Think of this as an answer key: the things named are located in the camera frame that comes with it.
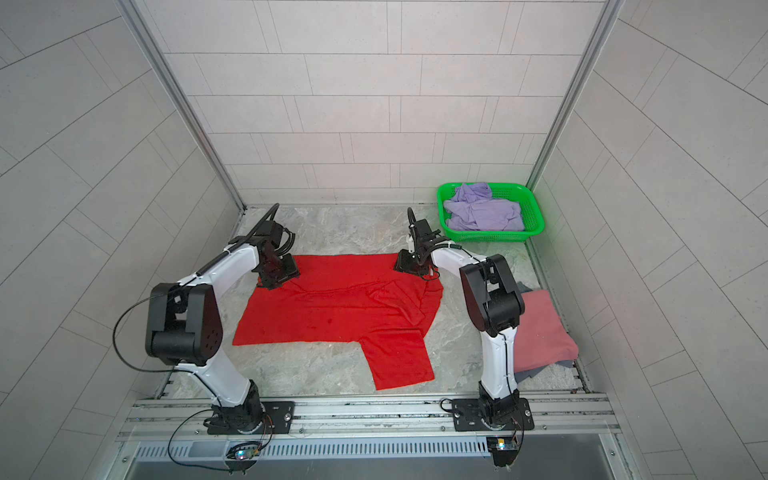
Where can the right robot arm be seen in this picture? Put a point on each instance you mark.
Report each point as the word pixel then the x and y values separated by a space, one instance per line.
pixel 494 305

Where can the red t-shirt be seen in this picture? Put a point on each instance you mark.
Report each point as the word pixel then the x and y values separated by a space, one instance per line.
pixel 351 298

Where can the left corner metal post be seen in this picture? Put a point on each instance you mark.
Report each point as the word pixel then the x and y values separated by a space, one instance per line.
pixel 150 48

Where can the right corner metal post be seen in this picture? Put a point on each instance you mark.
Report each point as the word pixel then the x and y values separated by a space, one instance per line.
pixel 599 36

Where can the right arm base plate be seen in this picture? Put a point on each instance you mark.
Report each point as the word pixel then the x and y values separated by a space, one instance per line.
pixel 468 416

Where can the right circuit board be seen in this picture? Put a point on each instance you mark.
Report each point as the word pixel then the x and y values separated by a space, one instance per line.
pixel 503 450

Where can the aluminium mounting rail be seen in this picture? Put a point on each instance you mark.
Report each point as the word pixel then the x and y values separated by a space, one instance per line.
pixel 372 416

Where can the corner metal post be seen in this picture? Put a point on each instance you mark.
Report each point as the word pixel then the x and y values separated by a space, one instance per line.
pixel 599 36
pixel 150 48

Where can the purple t-shirt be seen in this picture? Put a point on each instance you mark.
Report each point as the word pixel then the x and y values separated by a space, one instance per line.
pixel 473 208

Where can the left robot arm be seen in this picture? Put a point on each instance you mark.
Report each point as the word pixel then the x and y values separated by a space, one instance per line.
pixel 185 331

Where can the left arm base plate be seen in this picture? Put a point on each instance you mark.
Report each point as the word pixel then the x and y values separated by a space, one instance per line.
pixel 276 416

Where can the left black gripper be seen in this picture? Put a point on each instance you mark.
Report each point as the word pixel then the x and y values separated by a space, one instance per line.
pixel 292 271

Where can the circuit board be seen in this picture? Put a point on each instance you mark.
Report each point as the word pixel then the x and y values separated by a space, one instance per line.
pixel 244 452
pixel 503 450

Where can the green plastic basket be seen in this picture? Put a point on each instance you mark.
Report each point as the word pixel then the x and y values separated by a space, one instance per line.
pixel 532 216

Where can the left circuit board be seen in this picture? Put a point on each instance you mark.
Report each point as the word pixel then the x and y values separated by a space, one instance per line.
pixel 244 452

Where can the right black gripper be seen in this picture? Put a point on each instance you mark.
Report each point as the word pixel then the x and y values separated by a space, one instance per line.
pixel 404 261

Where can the ventilation grille strip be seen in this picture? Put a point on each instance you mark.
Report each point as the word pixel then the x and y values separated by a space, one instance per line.
pixel 307 449

